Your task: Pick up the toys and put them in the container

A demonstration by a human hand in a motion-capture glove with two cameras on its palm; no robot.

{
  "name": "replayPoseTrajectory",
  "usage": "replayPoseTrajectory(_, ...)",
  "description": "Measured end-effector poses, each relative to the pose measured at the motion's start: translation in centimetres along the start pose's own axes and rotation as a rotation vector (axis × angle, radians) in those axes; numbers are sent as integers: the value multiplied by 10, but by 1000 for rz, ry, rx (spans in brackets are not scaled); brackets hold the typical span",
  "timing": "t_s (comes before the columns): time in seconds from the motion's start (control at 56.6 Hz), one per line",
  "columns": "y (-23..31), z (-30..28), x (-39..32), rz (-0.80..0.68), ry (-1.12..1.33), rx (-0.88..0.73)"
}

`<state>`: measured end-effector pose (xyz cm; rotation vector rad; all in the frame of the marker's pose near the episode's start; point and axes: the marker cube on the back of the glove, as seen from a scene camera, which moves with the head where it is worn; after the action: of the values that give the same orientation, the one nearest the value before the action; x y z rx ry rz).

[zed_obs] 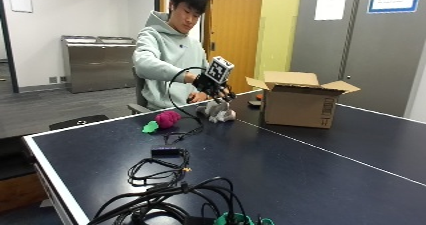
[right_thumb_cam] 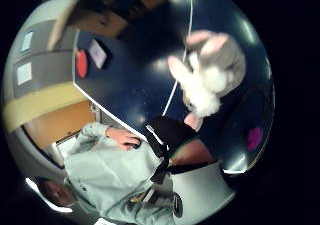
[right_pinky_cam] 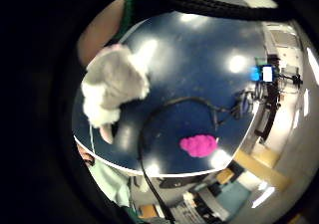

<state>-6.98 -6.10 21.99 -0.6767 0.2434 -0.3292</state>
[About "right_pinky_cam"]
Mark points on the pink fluffy ball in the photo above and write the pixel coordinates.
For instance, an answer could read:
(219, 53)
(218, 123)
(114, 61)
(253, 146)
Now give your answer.
(198, 145)

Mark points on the grey and white plush toy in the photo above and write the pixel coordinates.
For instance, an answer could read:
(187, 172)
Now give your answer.
(111, 84)

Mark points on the black tripod stand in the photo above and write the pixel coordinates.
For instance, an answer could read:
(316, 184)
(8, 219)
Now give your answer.
(271, 108)

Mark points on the wooden bench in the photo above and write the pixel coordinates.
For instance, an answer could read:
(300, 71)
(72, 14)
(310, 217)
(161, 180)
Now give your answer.
(262, 168)

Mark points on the the person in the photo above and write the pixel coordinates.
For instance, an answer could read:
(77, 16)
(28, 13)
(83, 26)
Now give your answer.
(111, 180)

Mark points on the lit screen on stand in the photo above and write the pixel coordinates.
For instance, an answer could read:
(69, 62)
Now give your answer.
(263, 73)

